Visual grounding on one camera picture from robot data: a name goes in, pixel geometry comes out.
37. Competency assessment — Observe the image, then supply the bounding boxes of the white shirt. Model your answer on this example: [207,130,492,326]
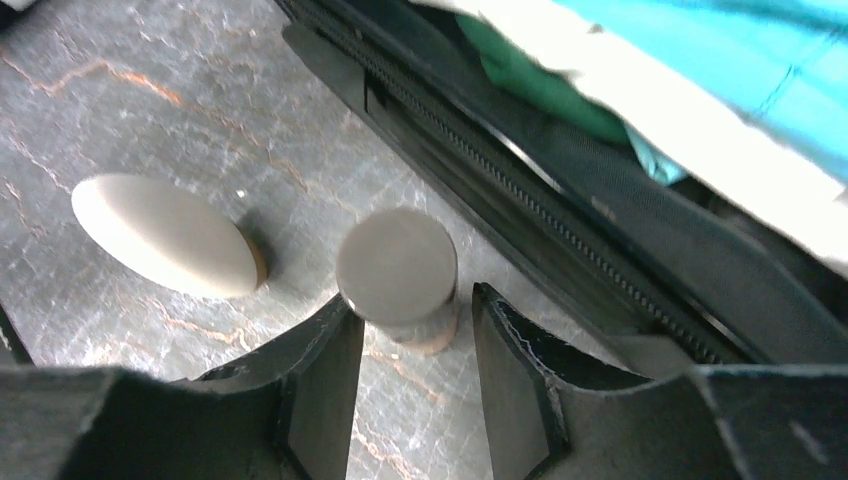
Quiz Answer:
[439,1,847,274]

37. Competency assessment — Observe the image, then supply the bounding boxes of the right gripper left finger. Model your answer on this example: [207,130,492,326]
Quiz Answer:
[1,296,364,479]

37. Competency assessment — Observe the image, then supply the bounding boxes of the light aqua shirt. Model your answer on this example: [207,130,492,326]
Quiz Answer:
[624,124,688,186]

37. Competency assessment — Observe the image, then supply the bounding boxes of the black suitcase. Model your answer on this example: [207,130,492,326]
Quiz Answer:
[281,1,847,364]

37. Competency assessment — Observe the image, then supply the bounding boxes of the brown grey cylindrical bottle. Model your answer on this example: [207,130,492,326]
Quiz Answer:
[335,207,459,355]

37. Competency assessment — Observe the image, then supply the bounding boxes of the small white round jar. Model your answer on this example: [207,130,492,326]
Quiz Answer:
[71,174,268,299]

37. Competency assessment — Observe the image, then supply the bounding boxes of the dark green shirt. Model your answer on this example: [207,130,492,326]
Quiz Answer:
[455,14,630,145]

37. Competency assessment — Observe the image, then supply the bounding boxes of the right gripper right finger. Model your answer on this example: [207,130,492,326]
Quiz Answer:
[472,283,847,479]

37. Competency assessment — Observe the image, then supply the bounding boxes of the teal shorts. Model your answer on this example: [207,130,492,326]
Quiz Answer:
[562,1,847,180]

